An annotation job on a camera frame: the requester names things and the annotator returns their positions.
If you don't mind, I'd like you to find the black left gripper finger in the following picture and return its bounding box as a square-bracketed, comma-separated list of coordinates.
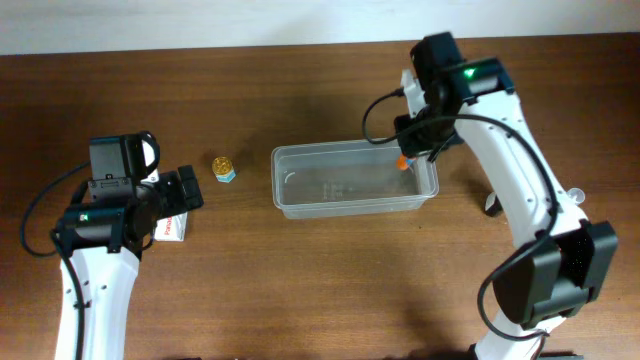
[178, 165, 197, 186]
[183, 183, 204, 210]

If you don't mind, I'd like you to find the white Panadol medicine box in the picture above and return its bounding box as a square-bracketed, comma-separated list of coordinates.
[152, 213, 188, 242]

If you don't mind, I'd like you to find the orange pill bottle white cap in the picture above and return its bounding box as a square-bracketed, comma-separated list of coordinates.
[396, 155, 415, 171]

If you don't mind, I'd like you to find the small jar with gold lid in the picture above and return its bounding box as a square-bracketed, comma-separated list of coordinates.
[212, 156, 236, 183]

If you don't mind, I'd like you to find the dark brown small bottle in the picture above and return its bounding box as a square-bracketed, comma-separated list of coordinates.
[484, 192, 503, 217]

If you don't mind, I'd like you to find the white translucent squeeze bottle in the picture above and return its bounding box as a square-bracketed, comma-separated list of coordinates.
[567, 188, 586, 205]

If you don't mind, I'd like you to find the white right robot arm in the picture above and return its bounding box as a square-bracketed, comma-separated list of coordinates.
[394, 32, 618, 359]

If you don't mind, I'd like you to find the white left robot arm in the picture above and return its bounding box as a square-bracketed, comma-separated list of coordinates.
[50, 131, 204, 359]

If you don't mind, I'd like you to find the clear plastic container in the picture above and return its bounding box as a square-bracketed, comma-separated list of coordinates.
[271, 140, 439, 219]

